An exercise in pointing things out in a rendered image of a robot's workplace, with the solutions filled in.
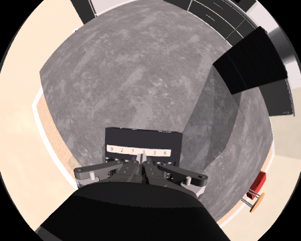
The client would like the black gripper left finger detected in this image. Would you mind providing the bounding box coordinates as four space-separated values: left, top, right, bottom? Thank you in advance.
74 153 142 189

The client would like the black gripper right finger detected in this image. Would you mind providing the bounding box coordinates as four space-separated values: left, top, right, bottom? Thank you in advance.
140 154 208 200

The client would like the black lighting desk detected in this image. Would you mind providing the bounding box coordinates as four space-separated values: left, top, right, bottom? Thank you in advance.
105 127 183 167

